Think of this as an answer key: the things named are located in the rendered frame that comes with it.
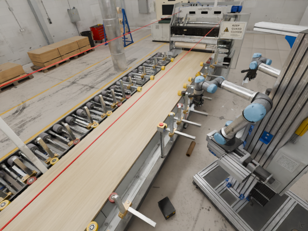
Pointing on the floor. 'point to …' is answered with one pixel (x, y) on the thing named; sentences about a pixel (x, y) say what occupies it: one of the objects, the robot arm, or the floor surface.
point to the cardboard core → (190, 149)
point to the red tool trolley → (97, 32)
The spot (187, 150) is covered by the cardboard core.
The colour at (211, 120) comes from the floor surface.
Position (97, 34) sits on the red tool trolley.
